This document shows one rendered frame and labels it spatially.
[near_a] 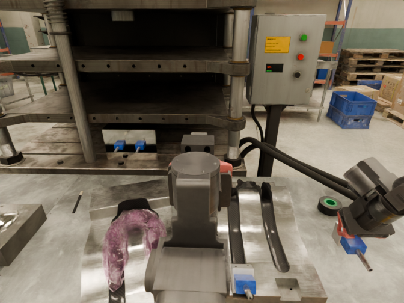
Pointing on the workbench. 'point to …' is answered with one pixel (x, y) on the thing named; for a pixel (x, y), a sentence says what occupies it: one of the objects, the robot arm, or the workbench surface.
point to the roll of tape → (329, 205)
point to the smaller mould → (18, 228)
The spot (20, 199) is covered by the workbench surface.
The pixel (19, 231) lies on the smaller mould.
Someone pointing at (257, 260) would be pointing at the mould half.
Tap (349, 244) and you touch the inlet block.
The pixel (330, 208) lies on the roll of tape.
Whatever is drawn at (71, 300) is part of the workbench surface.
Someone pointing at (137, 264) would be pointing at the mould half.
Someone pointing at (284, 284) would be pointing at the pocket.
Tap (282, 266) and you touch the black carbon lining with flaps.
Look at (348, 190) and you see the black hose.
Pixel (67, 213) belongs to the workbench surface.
